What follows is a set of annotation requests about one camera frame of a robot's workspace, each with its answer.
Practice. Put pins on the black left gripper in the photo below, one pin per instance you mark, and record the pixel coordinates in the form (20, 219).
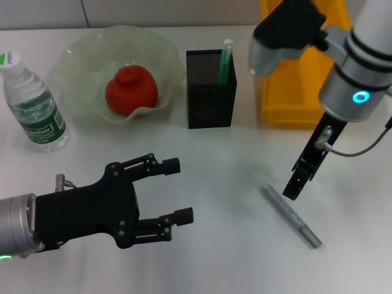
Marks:
(85, 211)

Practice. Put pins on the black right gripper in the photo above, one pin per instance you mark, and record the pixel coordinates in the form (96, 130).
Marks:
(321, 144)

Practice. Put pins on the red-orange fruit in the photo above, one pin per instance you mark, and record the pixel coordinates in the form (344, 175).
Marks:
(131, 92)

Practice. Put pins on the mint green pen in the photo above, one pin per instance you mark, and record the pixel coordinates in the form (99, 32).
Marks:
(225, 64)

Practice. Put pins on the clear water bottle green label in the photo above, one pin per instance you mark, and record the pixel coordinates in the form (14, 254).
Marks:
(36, 110)

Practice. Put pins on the grey pen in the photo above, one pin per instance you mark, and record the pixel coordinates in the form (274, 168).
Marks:
(291, 216)

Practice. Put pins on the black mesh pen holder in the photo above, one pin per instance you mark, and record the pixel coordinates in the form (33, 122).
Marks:
(208, 104)

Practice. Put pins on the pale green glass fruit plate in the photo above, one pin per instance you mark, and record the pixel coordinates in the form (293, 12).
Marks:
(85, 61)

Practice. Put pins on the yellow plastic bin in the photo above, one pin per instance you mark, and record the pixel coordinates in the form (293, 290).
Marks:
(291, 98)

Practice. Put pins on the silver left gripper connector stub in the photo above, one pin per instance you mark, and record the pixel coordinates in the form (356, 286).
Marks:
(62, 182)

